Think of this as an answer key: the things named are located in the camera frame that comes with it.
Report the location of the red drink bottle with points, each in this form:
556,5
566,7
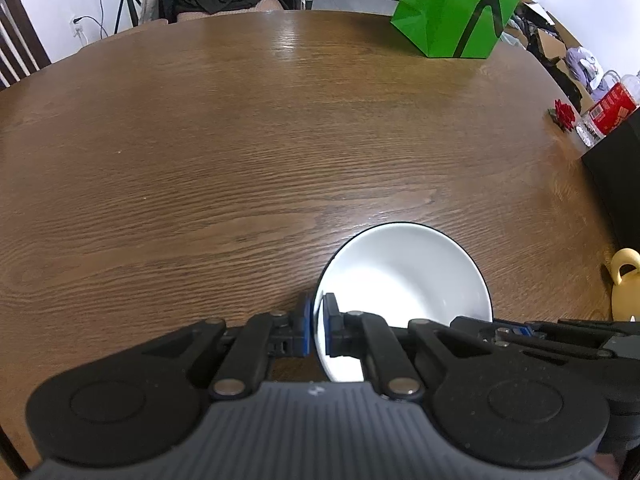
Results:
616,106

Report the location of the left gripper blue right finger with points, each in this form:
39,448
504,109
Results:
344,333

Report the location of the black paper shopping bag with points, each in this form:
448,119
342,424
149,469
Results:
614,167

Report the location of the dark wooden chair left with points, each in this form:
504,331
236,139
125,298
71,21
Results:
38,33

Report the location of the red rose flower head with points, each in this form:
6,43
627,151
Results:
563,115

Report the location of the green paper shopping bag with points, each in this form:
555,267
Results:
453,28

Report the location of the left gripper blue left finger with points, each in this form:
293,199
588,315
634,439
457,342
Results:
290,336

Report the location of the yellow mug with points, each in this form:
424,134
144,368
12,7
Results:
625,297

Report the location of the white bowl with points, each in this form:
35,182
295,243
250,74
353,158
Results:
400,271

